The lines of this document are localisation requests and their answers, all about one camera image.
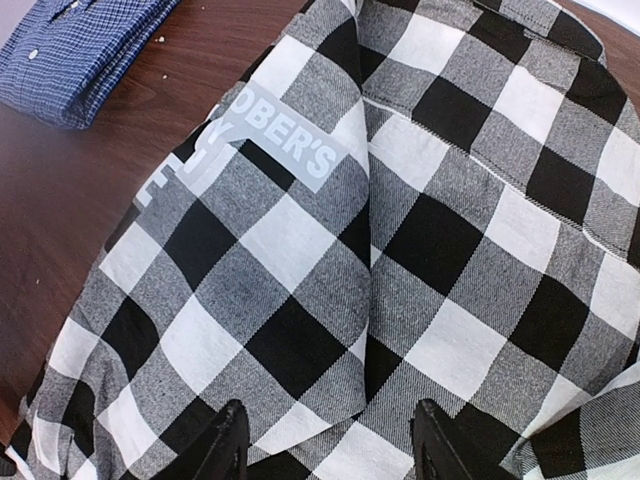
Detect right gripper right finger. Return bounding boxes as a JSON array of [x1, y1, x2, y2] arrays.
[[413, 399, 505, 480]]

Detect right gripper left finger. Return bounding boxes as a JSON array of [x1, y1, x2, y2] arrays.
[[178, 399, 249, 480]]

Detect black white checked shirt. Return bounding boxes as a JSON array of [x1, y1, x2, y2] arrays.
[[1, 1, 639, 479]]

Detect folded blue shirt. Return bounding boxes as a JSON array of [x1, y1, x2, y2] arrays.
[[1, 0, 179, 130]]

